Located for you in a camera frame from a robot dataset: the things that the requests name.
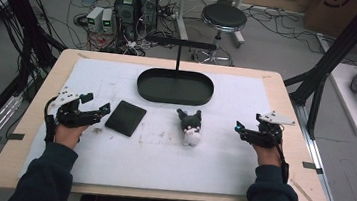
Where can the black round stool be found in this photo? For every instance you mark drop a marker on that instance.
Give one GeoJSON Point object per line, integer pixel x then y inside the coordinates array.
{"type": "Point", "coordinates": [224, 16]}

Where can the black computer tower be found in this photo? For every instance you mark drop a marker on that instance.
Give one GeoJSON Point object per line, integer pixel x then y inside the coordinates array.
{"type": "Point", "coordinates": [149, 5]}
{"type": "Point", "coordinates": [127, 11]}

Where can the person's left hand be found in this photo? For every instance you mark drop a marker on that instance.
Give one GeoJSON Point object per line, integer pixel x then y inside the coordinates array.
{"type": "Point", "coordinates": [67, 135]}

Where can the black and white plush toy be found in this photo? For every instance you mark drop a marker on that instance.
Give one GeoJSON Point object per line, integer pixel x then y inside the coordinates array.
{"type": "Point", "coordinates": [191, 128]}

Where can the white table mat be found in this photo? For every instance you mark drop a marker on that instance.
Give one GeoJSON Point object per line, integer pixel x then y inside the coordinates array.
{"type": "Point", "coordinates": [159, 165]}

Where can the white desk leg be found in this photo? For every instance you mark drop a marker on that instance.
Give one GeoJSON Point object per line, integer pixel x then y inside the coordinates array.
{"type": "Point", "coordinates": [238, 36]}
{"type": "Point", "coordinates": [182, 13]}

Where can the black tape strip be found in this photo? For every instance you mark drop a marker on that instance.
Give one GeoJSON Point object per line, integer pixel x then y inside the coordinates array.
{"type": "Point", "coordinates": [14, 137]}
{"type": "Point", "coordinates": [311, 166]}

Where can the grey power supply unit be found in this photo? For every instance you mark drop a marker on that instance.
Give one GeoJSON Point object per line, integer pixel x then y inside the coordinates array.
{"type": "Point", "coordinates": [94, 19]}
{"type": "Point", "coordinates": [107, 21]}

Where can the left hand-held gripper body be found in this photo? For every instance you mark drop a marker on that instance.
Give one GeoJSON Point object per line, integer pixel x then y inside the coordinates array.
{"type": "Point", "coordinates": [72, 115]}

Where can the brown cardboard box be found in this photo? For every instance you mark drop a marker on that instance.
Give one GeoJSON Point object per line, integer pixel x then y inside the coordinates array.
{"type": "Point", "coordinates": [333, 14]}

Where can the person's right hand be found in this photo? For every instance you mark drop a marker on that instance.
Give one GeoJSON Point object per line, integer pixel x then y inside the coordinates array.
{"type": "Point", "coordinates": [268, 155]}

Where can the black oval tray stand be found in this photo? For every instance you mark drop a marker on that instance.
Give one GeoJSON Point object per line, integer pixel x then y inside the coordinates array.
{"type": "Point", "coordinates": [174, 88]}

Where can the black tablet device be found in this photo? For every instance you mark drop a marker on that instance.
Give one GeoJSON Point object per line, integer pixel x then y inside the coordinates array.
{"type": "Point", "coordinates": [125, 118]}

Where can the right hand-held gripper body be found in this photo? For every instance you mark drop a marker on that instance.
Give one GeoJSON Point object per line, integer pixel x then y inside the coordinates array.
{"type": "Point", "coordinates": [268, 131]}

